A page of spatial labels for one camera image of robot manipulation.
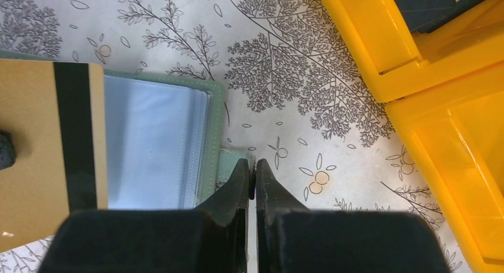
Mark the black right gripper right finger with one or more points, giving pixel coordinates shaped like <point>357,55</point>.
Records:
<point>293,238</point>

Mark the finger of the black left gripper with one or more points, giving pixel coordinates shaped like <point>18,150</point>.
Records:
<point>8,155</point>

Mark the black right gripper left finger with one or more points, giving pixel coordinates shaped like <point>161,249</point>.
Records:
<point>212,237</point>

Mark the beige credit card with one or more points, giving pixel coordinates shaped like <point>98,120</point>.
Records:
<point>55,114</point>

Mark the green card holder wallet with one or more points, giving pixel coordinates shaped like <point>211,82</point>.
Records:
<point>161,142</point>

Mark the yellow plastic divided bin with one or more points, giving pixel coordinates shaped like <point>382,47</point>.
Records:
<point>443,93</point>

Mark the black credit card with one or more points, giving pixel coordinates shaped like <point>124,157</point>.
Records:
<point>425,16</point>

